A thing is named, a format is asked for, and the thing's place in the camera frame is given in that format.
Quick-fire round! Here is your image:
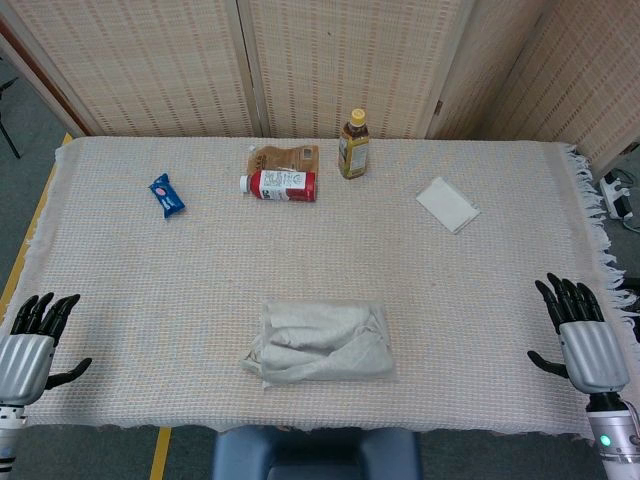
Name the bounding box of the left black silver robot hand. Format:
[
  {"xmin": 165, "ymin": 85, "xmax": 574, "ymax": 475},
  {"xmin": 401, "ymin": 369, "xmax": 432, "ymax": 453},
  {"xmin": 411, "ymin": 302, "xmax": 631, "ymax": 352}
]
[{"xmin": 0, "ymin": 292, "xmax": 94, "ymax": 407}]

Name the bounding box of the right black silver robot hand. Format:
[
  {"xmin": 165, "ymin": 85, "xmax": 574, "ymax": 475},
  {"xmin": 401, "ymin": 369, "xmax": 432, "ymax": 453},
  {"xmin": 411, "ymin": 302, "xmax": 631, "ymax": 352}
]
[{"xmin": 527, "ymin": 272, "xmax": 631, "ymax": 396}]

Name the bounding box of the transparent plastic bag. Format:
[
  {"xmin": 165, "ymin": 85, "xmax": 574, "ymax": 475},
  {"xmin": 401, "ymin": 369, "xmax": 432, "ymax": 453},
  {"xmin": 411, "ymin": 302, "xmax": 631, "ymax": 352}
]
[{"xmin": 240, "ymin": 296, "xmax": 397, "ymax": 391}]

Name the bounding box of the beige woven tablecloth with fringe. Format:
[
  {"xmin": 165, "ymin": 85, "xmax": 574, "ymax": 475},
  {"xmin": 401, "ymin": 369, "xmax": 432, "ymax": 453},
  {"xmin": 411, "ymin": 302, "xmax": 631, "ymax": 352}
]
[{"xmin": 0, "ymin": 134, "xmax": 640, "ymax": 435}]

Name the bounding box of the white power strip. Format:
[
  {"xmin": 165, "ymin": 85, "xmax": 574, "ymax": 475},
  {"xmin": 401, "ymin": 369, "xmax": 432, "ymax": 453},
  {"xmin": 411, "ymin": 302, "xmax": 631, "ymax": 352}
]
[{"xmin": 598, "ymin": 169, "xmax": 635, "ymax": 221}]

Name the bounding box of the white tissue packet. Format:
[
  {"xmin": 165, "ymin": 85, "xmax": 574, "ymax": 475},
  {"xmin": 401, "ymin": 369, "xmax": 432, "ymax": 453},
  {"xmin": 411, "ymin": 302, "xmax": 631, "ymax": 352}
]
[{"xmin": 415, "ymin": 175, "xmax": 482, "ymax": 235}]

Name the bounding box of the blue cookie snack packet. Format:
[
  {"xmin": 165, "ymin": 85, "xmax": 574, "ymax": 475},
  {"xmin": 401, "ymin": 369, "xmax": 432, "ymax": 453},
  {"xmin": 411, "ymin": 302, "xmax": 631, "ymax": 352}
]
[{"xmin": 147, "ymin": 172, "xmax": 187, "ymax": 220}]

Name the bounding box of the black stand leg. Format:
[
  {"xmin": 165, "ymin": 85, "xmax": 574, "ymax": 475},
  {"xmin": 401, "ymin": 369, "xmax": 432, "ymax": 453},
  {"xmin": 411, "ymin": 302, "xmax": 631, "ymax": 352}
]
[{"xmin": 0, "ymin": 75, "xmax": 22, "ymax": 160}]

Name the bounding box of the tea bottle yellow cap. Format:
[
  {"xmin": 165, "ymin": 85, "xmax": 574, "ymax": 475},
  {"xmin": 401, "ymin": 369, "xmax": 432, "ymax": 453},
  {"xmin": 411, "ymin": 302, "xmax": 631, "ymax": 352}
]
[{"xmin": 337, "ymin": 108, "xmax": 372, "ymax": 181}]

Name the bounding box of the red juice bottle white cap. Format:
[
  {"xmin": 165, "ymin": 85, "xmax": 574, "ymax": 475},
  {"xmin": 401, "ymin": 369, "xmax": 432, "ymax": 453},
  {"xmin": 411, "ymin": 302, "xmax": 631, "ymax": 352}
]
[{"xmin": 238, "ymin": 169, "xmax": 318, "ymax": 204}]

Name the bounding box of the brown paper pouch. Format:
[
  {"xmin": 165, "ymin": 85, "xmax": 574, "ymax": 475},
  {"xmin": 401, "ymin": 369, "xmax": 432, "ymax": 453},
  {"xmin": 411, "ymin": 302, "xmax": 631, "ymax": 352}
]
[{"xmin": 247, "ymin": 144, "xmax": 321, "ymax": 175}]

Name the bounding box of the beige woven folding screen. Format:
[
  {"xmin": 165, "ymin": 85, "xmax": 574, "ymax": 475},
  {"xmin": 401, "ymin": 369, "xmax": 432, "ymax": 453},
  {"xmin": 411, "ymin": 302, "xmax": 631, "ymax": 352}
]
[{"xmin": 0, "ymin": 0, "xmax": 640, "ymax": 174}]

